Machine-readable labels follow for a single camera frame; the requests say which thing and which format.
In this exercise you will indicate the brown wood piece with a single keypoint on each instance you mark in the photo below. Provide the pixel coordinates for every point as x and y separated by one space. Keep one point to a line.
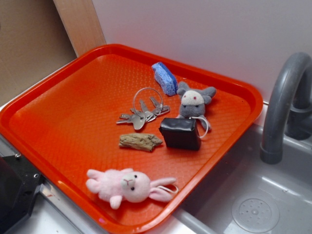
139 141

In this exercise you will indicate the blue sponge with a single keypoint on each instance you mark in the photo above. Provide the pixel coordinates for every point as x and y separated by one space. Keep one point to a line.
165 79

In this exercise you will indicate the pink plush bunny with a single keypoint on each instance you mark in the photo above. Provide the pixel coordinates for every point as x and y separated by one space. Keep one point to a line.
114 186

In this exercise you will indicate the black rectangular block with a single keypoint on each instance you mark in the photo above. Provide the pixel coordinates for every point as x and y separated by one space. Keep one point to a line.
180 133

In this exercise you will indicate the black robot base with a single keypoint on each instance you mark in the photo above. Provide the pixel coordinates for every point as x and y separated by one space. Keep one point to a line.
20 183

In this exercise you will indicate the wooden board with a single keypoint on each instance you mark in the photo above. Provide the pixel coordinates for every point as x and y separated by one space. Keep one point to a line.
81 24

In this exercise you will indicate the gray plush animal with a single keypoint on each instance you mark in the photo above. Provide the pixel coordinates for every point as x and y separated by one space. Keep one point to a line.
193 104

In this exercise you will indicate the gray plastic faucet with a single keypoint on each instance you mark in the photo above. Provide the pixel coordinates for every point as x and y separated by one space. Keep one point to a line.
290 108

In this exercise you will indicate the gray plastic sink basin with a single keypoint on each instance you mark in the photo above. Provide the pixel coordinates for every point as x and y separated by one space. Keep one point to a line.
244 195

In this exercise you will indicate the orange plastic tray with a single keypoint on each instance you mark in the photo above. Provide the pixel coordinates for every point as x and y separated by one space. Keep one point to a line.
67 124

